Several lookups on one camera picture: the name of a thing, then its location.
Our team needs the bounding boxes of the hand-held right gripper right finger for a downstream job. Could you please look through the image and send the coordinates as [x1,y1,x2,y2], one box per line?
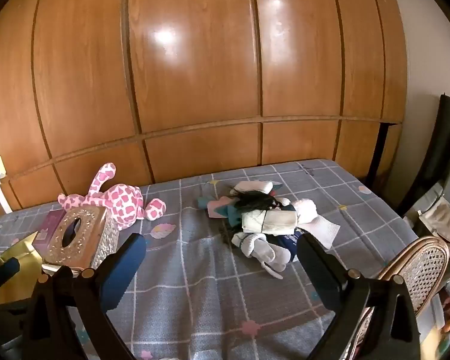
[297,233,422,360]

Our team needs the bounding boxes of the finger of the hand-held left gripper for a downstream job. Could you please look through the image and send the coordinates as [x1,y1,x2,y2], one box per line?
[0,259,21,289]

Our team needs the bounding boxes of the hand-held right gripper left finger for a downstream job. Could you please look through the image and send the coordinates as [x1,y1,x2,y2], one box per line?
[22,233,147,360]

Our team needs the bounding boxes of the gold metal tray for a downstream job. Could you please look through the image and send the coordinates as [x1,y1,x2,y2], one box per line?
[0,230,46,304]

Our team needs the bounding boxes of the navy tissue packet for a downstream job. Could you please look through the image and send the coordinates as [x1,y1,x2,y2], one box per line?
[273,232,305,264]

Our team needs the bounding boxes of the white paper towel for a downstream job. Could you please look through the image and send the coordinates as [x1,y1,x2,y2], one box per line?
[309,215,342,249]

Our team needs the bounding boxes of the grey sock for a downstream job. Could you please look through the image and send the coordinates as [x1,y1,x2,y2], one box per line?
[253,240,294,280]

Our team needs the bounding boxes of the pink fluffy socks with band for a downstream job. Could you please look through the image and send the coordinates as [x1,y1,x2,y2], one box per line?
[284,197,318,226]

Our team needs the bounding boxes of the white ankle sock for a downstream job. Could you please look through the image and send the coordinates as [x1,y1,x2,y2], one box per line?
[232,232,267,257]

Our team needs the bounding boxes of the black wig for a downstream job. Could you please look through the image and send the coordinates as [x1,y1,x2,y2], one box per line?
[219,190,286,246]

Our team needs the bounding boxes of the white cloth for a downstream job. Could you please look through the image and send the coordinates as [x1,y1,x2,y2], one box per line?
[233,181,284,199]

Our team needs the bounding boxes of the teal and pink plush toy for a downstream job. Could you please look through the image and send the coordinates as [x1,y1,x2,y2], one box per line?
[197,194,246,227]

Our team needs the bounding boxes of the silver ornate tissue box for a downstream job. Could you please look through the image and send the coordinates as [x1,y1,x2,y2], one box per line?
[41,206,121,271]

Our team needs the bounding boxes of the purple cardboard box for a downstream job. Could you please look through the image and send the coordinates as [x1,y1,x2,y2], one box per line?
[37,210,66,252]

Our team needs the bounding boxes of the pink spotted plush toy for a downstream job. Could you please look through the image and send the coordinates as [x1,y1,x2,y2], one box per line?
[58,163,167,231]

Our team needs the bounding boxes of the grey checked tablecloth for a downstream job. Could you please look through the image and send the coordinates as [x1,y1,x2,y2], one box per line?
[0,159,421,360]

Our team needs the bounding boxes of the rattan chair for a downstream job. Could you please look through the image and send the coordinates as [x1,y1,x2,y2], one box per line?
[354,235,450,360]

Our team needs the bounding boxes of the white plastic bag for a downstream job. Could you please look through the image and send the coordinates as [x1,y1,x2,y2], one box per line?
[416,193,450,257]

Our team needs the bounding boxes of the black chair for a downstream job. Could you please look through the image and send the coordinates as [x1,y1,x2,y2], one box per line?
[397,94,450,220]

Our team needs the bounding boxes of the wooden wardrobe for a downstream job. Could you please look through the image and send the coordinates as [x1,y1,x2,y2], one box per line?
[0,0,407,211]

